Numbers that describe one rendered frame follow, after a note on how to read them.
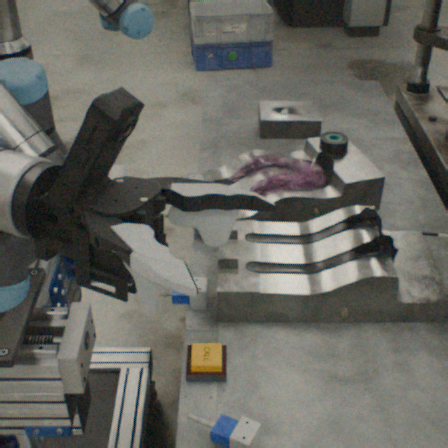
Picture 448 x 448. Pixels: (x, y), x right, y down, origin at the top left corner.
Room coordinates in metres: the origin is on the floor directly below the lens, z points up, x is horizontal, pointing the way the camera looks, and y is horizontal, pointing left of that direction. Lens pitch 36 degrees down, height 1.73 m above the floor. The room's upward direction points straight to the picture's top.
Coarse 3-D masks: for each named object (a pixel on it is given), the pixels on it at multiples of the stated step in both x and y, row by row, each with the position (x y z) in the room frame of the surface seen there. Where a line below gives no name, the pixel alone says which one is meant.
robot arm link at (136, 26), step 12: (96, 0) 1.29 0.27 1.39; (108, 0) 1.29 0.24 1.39; (120, 0) 1.30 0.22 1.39; (132, 0) 1.33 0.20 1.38; (108, 12) 1.30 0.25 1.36; (120, 12) 1.30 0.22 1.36; (132, 12) 1.29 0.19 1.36; (144, 12) 1.31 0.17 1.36; (120, 24) 1.30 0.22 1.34; (132, 24) 1.29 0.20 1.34; (144, 24) 1.30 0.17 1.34; (132, 36) 1.29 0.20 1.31; (144, 36) 1.31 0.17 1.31
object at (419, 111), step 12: (396, 96) 2.30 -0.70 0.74; (408, 96) 2.19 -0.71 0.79; (432, 96) 2.20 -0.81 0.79; (444, 96) 2.20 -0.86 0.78; (408, 108) 2.12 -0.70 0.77; (420, 108) 2.08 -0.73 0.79; (432, 108) 2.08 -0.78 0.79; (444, 108) 2.09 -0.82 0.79; (408, 120) 2.10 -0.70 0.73; (420, 120) 1.98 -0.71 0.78; (432, 120) 1.97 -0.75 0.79; (444, 120) 1.98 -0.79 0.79; (420, 132) 1.94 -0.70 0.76; (432, 132) 1.89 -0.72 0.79; (444, 132) 1.89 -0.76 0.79; (432, 144) 1.80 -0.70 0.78; (444, 144) 1.80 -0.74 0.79; (432, 156) 1.78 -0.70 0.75; (444, 156) 1.72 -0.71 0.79; (444, 168) 1.66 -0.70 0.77; (444, 180) 1.63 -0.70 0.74
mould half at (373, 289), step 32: (256, 224) 1.19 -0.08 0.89; (288, 224) 1.20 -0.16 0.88; (320, 224) 1.17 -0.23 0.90; (224, 256) 1.06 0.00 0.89; (256, 256) 1.06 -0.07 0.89; (288, 256) 1.07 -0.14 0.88; (320, 256) 1.06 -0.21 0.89; (384, 256) 1.01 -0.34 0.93; (416, 256) 1.10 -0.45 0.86; (224, 288) 0.95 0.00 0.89; (256, 288) 0.95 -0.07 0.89; (288, 288) 0.96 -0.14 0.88; (320, 288) 0.96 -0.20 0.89; (352, 288) 0.94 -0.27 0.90; (384, 288) 0.94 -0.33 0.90; (416, 288) 0.99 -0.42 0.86; (224, 320) 0.94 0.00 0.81; (256, 320) 0.94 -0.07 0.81; (288, 320) 0.94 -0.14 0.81; (320, 320) 0.94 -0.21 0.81; (352, 320) 0.94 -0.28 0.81; (384, 320) 0.94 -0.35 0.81; (416, 320) 0.94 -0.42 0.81
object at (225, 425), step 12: (192, 420) 0.67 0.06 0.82; (204, 420) 0.67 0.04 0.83; (228, 420) 0.66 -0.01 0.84; (240, 420) 0.65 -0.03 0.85; (252, 420) 0.65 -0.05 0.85; (216, 432) 0.64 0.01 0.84; (228, 432) 0.64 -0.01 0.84; (240, 432) 0.63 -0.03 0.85; (252, 432) 0.63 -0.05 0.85; (228, 444) 0.62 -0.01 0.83; (240, 444) 0.61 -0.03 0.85; (252, 444) 0.61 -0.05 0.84
